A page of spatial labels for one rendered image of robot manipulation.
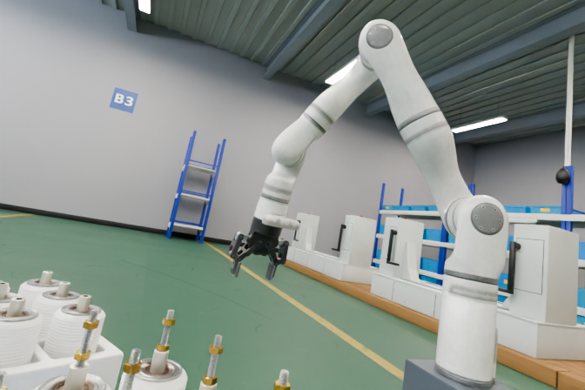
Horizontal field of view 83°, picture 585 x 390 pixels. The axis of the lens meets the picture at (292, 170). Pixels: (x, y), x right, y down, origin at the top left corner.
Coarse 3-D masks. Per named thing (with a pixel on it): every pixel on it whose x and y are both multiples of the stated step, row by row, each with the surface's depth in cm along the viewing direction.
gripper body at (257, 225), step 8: (256, 224) 76; (264, 224) 75; (256, 232) 77; (264, 232) 75; (272, 232) 76; (280, 232) 78; (248, 240) 76; (256, 240) 77; (264, 240) 78; (272, 240) 79; (264, 248) 78
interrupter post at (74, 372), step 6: (72, 366) 41; (78, 366) 42; (84, 366) 42; (72, 372) 41; (78, 372) 41; (84, 372) 42; (66, 378) 41; (72, 378) 41; (78, 378) 41; (84, 378) 42; (66, 384) 41; (72, 384) 41; (78, 384) 41
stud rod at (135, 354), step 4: (136, 348) 36; (132, 352) 36; (136, 352) 36; (140, 352) 36; (132, 356) 36; (136, 356) 36; (132, 360) 35; (136, 360) 36; (132, 364) 35; (128, 376) 35; (132, 376) 35; (124, 380) 35; (128, 380) 35; (132, 380) 35; (124, 384) 35; (128, 384) 35; (132, 384) 35; (124, 388) 35; (128, 388) 35
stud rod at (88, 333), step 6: (96, 312) 43; (90, 318) 43; (96, 318) 43; (90, 330) 43; (84, 336) 42; (90, 336) 43; (84, 342) 42; (90, 342) 43; (84, 348) 42; (84, 360) 43
